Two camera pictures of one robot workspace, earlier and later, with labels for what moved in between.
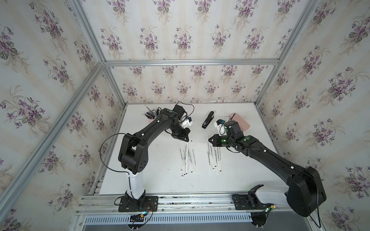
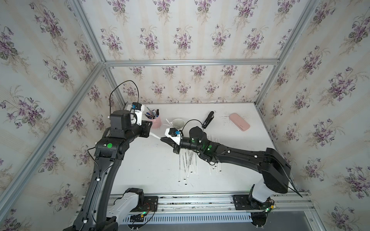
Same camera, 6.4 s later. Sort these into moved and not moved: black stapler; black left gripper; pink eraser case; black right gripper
Moved: black right gripper; black left gripper
Not moved: black stapler; pink eraser case
